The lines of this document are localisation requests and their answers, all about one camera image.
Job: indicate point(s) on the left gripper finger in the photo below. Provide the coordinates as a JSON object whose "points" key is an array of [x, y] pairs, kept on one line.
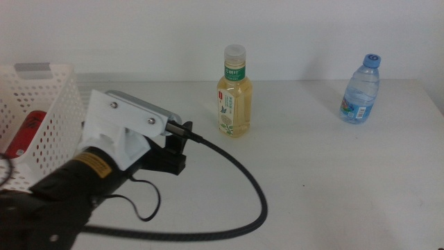
{"points": [[180, 139]]}

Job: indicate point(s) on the yellow tea bottle green label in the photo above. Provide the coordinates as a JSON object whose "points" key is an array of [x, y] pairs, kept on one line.
{"points": [[239, 104]]}

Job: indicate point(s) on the red cola can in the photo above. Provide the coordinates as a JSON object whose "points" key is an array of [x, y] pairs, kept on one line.
{"points": [[27, 135]]}

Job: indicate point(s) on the clear water bottle blue cap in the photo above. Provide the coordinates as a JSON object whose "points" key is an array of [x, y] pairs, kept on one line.
{"points": [[360, 93]]}

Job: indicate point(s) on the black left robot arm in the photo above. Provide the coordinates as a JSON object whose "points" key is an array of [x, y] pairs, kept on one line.
{"points": [[62, 194]]}

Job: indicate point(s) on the white perforated plastic basket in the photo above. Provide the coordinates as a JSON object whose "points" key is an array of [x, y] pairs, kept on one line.
{"points": [[62, 114]]}

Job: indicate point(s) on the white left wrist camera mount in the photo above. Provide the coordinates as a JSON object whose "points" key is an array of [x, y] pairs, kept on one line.
{"points": [[114, 139]]}

